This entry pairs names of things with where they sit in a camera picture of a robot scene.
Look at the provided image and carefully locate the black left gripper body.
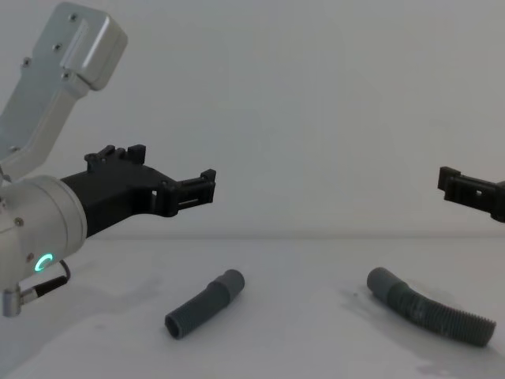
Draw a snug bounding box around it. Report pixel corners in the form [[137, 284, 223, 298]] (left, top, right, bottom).
[[61, 163, 169, 241]]

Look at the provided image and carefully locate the white table cloth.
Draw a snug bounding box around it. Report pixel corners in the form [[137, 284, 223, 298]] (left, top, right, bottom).
[[0, 235, 505, 379]]

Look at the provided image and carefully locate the short straight grey ribbed hose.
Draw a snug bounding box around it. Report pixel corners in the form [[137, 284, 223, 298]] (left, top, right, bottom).
[[163, 268, 246, 340]]

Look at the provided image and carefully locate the thin dark wrist cable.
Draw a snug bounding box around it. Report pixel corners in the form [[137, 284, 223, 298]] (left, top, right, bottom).
[[2, 260, 71, 319]]

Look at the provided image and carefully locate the long curved grey ribbed hose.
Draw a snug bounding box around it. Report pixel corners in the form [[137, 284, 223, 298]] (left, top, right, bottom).
[[366, 267, 496, 348]]

